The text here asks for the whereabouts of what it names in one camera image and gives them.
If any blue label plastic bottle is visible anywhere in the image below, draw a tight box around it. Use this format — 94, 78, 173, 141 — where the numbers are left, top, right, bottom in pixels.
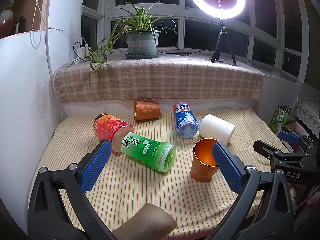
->
172, 101, 199, 139

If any orange patterned cup lying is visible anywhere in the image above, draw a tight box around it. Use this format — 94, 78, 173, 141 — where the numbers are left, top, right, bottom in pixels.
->
133, 100, 161, 122

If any potted spider plant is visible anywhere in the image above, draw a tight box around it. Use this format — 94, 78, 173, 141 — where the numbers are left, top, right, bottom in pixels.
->
74, 2, 178, 86

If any red label plastic bottle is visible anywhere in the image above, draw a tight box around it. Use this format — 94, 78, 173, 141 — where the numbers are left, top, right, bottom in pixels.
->
93, 113, 134, 153

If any green tissue box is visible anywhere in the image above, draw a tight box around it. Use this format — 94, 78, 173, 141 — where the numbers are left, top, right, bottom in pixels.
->
269, 106, 292, 135

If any ring light on tripod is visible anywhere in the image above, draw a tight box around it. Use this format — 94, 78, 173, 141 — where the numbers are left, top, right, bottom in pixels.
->
193, 0, 246, 66

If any green tea plastic bottle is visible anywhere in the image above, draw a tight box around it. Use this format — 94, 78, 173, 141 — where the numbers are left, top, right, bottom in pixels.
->
121, 132, 176, 172

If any white power charger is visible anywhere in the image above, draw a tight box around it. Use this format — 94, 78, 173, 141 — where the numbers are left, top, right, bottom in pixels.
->
73, 42, 90, 58

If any white cylindrical cup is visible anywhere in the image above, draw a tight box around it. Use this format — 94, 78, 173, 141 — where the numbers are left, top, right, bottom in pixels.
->
199, 114, 236, 146

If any brown gold patterned cup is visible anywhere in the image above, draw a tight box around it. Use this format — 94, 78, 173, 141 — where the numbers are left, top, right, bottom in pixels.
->
190, 138, 219, 183

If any beige plaid cloth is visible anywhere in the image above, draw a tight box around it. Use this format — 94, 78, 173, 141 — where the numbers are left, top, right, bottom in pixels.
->
54, 54, 263, 103

